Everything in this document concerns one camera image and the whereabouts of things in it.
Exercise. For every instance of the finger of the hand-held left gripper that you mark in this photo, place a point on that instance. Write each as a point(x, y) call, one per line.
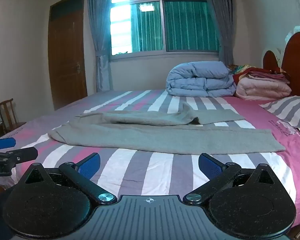
point(20, 154)
point(3, 143)

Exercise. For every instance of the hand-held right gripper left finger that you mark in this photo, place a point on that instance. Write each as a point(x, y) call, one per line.
point(89, 165)

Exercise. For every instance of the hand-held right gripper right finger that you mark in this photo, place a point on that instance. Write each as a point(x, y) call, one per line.
point(210, 165)

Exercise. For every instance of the grey pants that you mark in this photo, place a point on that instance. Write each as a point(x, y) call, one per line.
point(152, 137)

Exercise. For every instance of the wooden chair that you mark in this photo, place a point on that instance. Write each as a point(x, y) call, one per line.
point(7, 115)

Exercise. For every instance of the bed with striped sheet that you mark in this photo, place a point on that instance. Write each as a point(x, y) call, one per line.
point(140, 166)

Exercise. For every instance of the folded light blue duvet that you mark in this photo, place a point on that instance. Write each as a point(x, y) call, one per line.
point(200, 80)

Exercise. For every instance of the folded pink blanket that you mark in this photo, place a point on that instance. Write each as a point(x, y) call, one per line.
point(262, 88)

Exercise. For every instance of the striped pillow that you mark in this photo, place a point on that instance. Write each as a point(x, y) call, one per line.
point(290, 110)

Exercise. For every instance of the folded red patterned blanket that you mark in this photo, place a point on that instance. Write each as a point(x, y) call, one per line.
point(255, 73)

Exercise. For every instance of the brown wooden door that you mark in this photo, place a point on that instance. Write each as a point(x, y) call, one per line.
point(66, 55)

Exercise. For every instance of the grey curtain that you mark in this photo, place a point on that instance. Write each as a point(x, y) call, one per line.
point(98, 30)
point(223, 25)

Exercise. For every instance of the red wooden headboard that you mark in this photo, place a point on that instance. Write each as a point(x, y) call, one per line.
point(297, 60)

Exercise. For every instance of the window with green glass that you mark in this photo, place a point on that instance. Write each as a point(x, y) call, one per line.
point(180, 22)

